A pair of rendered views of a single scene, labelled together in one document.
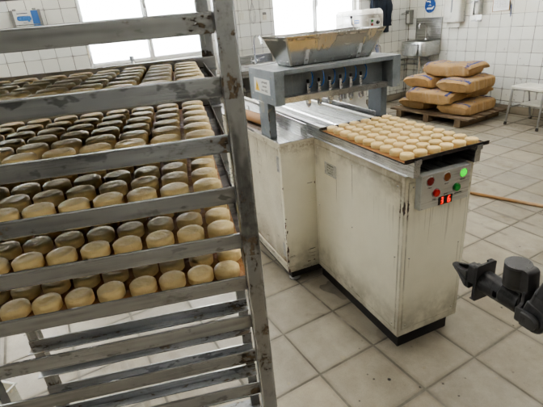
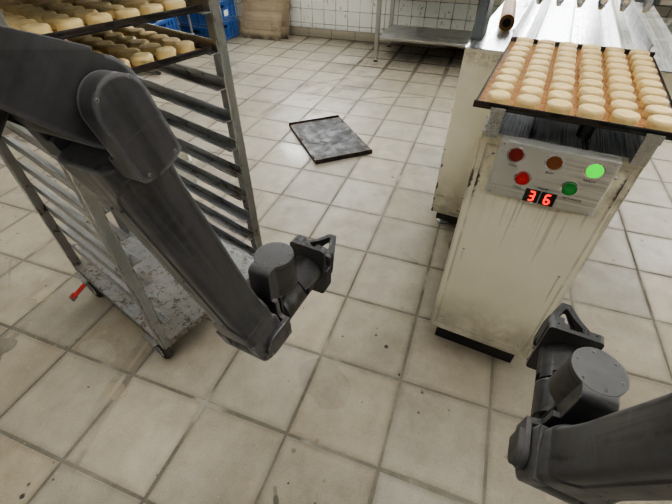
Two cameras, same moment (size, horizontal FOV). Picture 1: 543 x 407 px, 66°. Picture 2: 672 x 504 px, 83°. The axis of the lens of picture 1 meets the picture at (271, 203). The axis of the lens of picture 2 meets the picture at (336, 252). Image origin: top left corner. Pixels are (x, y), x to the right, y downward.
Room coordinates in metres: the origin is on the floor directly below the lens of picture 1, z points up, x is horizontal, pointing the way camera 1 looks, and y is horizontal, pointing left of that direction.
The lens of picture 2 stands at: (0.58, -0.89, 1.23)
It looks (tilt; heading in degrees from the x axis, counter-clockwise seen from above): 43 degrees down; 48
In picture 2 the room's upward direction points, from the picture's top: straight up
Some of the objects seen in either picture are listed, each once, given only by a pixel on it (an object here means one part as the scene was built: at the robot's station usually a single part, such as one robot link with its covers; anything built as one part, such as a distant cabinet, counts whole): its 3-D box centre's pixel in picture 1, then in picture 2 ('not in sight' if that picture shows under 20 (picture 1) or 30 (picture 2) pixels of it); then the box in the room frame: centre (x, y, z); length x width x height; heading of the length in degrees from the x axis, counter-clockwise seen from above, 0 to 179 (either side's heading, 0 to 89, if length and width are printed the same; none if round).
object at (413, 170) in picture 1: (292, 119); (536, 26); (2.31, -0.16, 0.87); 2.01 x 0.03 x 0.07; 22
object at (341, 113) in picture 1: (337, 111); (619, 34); (2.42, -0.43, 0.87); 2.01 x 0.03 x 0.07; 22
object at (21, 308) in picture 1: (15, 310); not in sight; (0.63, 0.48, 0.96); 0.05 x 0.05 x 0.02
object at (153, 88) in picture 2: not in sight; (162, 92); (1.00, 0.42, 0.78); 0.64 x 0.03 x 0.03; 100
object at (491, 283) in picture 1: (490, 284); (302, 275); (0.84, -0.52, 0.77); 0.07 x 0.07 x 0.10; 22
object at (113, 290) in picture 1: (111, 291); not in sight; (0.66, 0.32, 0.96); 0.05 x 0.05 x 0.02
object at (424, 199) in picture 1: (443, 186); (547, 175); (1.45, -0.66, 0.77); 0.24 x 0.04 x 0.14; 112
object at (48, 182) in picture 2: not in sight; (64, 192); (0.62, 0.35, 0.60); 0.64 x 0.03 x 0.03; 100
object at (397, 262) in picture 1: (380, 224); (520, 206); (1.79, -0.52, 0.45); 0.70 x 0.34 x 0.90; 22
